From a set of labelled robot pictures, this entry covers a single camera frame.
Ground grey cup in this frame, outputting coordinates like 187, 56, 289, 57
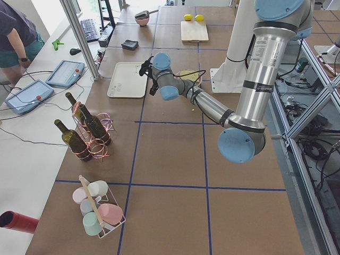
80, 199, 94, 216

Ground metal scoop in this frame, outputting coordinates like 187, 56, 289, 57
134, 11, 149, 19

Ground white wire cup rack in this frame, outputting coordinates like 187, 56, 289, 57
78, 174, 126, 239

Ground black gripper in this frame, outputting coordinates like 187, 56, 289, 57
139, 56, 159, 96

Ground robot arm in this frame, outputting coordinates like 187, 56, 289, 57
139, 1, 314, 163

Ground red cylinder tube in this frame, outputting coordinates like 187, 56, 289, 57
1, 211, 39, 234

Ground whole yellow lemon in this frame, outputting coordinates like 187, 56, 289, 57
184, 13, 193, 21

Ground light pink cup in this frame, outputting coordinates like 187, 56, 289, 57
72, 187, 87, 205

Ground yellow lemon half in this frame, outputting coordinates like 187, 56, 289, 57
194, 14, 205, 22

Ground blue teach pendant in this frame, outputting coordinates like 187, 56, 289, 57
5, 79, 54, 115
46, 60, 85, 88

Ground dark green wine bottle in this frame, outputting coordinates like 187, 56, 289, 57
79, 104, 112, 145
65, 92, 85, 125
54, 119, 92, 162

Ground seated person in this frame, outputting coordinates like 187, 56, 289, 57
1, 1, 45, 86

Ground pink bowl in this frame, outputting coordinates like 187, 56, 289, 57
134, 15, 149, 27

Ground mint green cup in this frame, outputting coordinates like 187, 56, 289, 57
82, 211, 103, 236

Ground wooden rack handle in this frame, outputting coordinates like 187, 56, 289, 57
79, 175, 104, 227

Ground aluminium frame post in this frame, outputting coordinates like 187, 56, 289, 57
60, 0, 100, 81

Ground black computer mouse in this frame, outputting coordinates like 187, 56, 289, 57
69, 48, 81, 56

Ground white round plate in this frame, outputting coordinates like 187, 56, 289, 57
174, 70, 206, 86

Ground grey folded cloth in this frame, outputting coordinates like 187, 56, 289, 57
121, 39, 139, 50

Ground black keyboard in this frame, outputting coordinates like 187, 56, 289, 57
80, 19, 100, 43

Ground bread slice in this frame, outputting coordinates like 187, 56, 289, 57
177, 70, 200, 81

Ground white cup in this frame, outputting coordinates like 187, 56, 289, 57
87, 180, 108, 197

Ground wooden cutting board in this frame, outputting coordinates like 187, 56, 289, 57
181, 21, 209, 42

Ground copper wire bottle rack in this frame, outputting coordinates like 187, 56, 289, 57
73, 111, 114, 159

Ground cream bear tray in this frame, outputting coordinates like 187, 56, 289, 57
107, 62, 147, 98

